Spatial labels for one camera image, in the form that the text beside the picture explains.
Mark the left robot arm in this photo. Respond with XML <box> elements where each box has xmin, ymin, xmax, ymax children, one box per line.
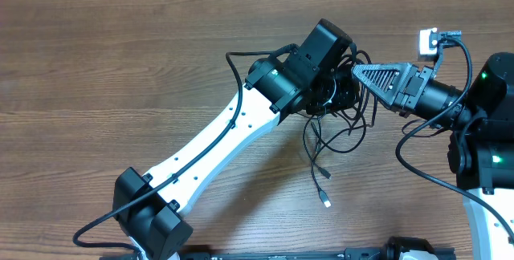
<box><xmin>112</xmin><ymin>18</ymin><xmax>357</xmax><ymax>259</ymax></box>

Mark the black usb cable thick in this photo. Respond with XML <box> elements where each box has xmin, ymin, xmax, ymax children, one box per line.
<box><xmin>304</xmin><ymin>49</ymin><xmax>377</xmax><ymax>157</ymax></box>

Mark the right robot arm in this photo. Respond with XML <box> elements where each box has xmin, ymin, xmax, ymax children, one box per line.
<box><xmin>352</xmin><ymin>52</ymin><xmax>513</xmax><ymax>259</ymax></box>

